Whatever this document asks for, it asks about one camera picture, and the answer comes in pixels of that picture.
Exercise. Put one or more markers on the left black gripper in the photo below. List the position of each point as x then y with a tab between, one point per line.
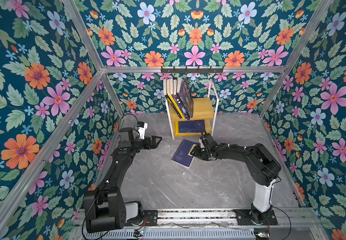
153	145

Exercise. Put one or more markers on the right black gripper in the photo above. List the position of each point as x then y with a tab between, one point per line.
196	152

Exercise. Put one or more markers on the navy book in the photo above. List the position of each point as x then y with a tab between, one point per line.
191	127
183	154

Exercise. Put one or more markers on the black book white characters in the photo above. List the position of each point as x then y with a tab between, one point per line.
181	97

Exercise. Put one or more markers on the yellow cartoon cover book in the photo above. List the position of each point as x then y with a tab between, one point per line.
173	93

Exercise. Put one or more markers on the dark portrait book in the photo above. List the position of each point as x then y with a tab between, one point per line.
191	103
179	100

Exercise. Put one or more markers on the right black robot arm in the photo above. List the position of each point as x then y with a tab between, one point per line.
262	165

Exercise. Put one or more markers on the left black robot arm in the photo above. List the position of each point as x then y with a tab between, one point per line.
105	209

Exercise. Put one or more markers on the white wooden two-tier shelf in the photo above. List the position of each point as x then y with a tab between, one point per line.
203	110

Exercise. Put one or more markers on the black book leaning on shelf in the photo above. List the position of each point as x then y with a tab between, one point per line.
171	100

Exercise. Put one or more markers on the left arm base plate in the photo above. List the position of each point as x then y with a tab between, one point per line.
146	218

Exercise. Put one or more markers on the black hook rail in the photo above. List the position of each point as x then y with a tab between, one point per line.
192	70

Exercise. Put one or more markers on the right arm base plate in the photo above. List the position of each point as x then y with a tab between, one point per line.
242	217

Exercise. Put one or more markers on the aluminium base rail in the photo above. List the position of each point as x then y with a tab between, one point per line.
226	218

